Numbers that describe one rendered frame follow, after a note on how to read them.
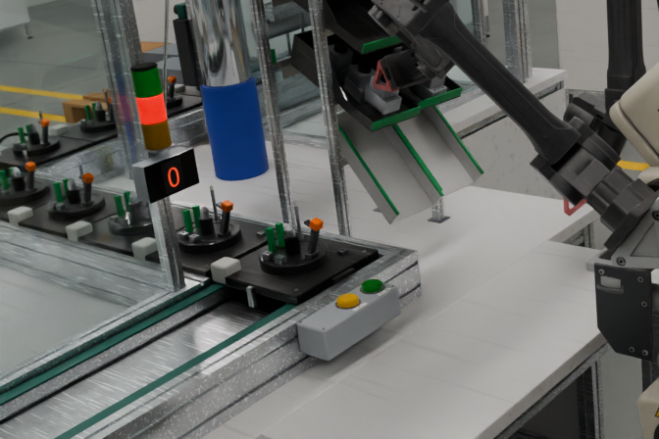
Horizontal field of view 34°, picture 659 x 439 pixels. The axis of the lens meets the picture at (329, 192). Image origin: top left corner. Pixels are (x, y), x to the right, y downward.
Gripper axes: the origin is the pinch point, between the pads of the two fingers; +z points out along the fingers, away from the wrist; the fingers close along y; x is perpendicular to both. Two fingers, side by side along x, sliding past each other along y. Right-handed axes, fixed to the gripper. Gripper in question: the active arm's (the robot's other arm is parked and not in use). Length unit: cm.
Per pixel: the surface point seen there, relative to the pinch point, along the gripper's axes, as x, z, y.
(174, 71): -118, 427, -191
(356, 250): 29.5, 11.2, 14.2
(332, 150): 8.2, 15.3, 7.5
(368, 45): -7.1, -4.5, 4.0
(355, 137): 6.8, 17.8, -1.1
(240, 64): -30, 81, -20
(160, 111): -7.6, 6.3, 46.4
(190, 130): -26, 134, -27
